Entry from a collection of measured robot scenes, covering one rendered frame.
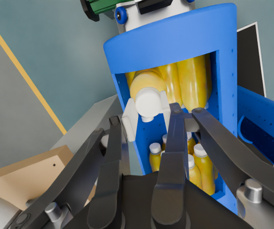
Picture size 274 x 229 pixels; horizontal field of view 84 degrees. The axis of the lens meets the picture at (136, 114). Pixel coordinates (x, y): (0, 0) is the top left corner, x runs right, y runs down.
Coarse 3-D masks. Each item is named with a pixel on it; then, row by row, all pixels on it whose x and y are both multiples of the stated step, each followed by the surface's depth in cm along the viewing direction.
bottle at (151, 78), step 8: (136, 72) 31; (144, 72) 26; (152, 72) 26; (160, 72) 32; (136, 80) 25; (144, 80) 24; (152, 80) 24; (160, 80) 25; (136, 88) 24; (144, 88) 23; (152, 88) 23; (160, 88) 24; (136, 96) 23
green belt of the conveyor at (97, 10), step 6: (90, 0) 50; (96, 0) 50; (102, 0) 50; (108, 0) 50; (114, 0) 50; (120, 0) 50; (126, 0) 51; (132, 0) 51; (96, 6) 51; (102, 6) 51; (108, 6) 52; (114, 6) 52; (96, 12) 53; (102, 12) 54
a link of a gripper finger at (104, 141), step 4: (120, 116) 19; (124, 128) 16; (108, 132) 15; (124, 132) 16; (104, 136) 15; (108, 136) 15; (100, 140) 15; (104, 140) 15; (100, 144) 15; (104, 144) 15; (100, 148) 15; (104, 148) 15
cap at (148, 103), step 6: (144, 90) 22; (150, 90) 22; (138, 96) 21; (144, 96) 21; (150, 96) 21; (156, 96) 21; (138, 102) 21; (144, 102) 21; (150, 102) 21; (156, 102) 21; (138, 108) 22; (144, 108) 22; (150, 108) 22; (156, 108) 22; (144, 114) 22; (150, 114) 22; (156, 114) 22
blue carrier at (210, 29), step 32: (128, 32) 25; (160, 32) 23; (192, 32) 23; (224, 32) 25; (128, 64) 27; (160, 64) 25; (224, 64) 26; (128, 96) 46; (224, 96) 28; (160, 128) 59; (224, 192) 38
